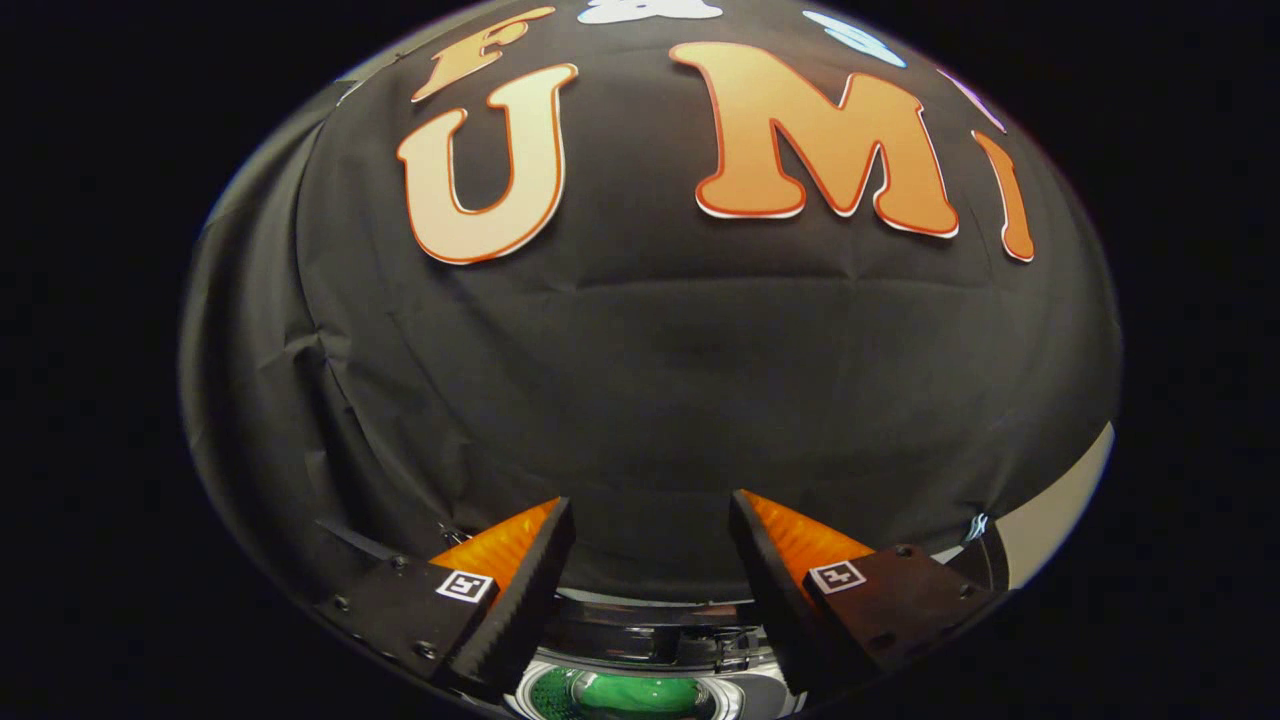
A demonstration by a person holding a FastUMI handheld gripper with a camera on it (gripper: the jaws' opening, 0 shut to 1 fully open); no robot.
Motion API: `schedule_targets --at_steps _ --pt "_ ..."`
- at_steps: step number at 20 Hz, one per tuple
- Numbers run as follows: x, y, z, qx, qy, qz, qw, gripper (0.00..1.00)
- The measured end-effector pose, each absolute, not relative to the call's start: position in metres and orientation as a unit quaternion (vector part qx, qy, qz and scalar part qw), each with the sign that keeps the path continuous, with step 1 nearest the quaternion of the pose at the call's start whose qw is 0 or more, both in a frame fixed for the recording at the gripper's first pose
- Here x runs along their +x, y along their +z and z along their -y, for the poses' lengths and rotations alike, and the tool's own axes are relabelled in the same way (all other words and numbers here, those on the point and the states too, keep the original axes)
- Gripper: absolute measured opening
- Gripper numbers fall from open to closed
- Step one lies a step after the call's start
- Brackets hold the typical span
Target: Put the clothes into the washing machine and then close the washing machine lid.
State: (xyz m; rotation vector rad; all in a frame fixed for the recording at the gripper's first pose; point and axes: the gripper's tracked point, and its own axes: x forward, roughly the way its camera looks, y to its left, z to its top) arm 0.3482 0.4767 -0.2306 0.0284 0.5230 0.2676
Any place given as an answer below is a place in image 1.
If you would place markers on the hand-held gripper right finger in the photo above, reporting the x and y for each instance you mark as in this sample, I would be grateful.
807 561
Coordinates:
775 600

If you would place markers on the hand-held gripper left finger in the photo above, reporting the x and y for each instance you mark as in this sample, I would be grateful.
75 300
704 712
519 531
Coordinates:
530 600

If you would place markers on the green polo shirt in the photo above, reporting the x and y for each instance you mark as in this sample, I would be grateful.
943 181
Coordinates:
640 695

